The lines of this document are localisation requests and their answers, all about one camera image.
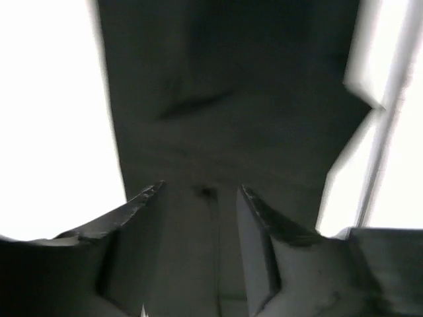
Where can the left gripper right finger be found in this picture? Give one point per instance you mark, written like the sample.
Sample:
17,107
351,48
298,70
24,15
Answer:
290,270

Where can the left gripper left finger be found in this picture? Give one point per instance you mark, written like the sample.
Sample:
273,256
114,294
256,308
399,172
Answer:
105,267

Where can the black long sleeve shirt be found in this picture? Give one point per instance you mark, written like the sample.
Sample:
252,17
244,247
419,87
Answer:
212,95

